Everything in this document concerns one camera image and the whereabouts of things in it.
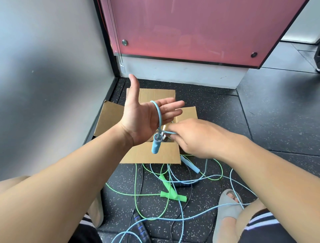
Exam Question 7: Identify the person's right hand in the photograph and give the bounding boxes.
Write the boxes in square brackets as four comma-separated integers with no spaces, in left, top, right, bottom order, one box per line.
[164,118,240,161]

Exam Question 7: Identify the person's left hand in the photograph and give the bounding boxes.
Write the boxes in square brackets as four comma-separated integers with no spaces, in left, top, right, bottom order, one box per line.
[117,74,185,147]

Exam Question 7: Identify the light blue jump rope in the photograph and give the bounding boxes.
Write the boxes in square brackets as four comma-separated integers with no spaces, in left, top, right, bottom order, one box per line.
[111,155,258,243]
[149,100,258,211]

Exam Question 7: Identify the brown cardboard box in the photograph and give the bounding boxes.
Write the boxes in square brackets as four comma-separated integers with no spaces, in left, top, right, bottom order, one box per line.
[94,87,198,165]

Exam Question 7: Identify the green jump rope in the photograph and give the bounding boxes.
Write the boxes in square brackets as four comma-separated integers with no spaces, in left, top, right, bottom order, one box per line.
[105,158,223,221]

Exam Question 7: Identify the black jump rope blue-striped handles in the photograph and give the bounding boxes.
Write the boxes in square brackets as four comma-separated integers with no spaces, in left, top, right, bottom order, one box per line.
[126,164,223,243]

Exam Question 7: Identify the person's left forearm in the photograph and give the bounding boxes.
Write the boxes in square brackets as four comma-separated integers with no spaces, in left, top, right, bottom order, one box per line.
[0,123,134,243]

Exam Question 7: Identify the person's right forearm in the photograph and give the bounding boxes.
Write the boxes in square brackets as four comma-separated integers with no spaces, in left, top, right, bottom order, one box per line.
[222,135,320,243]

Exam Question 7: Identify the grey right slipper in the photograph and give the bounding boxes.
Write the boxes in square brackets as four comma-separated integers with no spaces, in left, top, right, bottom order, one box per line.
[212,189,244,243]

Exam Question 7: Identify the pink glass panel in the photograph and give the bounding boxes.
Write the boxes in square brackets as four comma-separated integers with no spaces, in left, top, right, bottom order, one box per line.
[100,0,310,69]

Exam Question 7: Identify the black white-striped shorts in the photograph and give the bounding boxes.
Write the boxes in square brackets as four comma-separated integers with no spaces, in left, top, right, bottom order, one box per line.
[67,209,298,243]

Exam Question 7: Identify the black gym equipment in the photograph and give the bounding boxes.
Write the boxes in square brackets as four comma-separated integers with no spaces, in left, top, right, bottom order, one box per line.
[314,44,320,73]

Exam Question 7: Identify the thin blind pull cord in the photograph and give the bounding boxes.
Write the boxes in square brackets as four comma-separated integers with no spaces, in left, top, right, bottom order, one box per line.
[107,0,125,68]

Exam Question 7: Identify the black wall edge trim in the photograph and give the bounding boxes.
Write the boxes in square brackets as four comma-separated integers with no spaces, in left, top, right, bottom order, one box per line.
[84,0,120,145]

